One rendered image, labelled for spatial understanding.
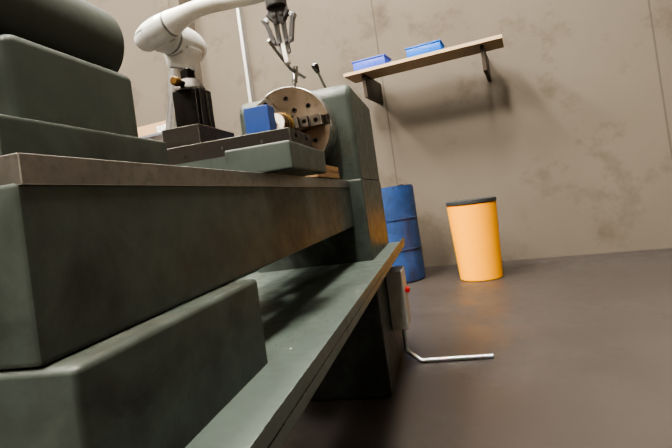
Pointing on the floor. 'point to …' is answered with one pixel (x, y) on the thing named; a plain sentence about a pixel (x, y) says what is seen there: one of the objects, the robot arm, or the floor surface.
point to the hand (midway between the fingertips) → (285, 54)
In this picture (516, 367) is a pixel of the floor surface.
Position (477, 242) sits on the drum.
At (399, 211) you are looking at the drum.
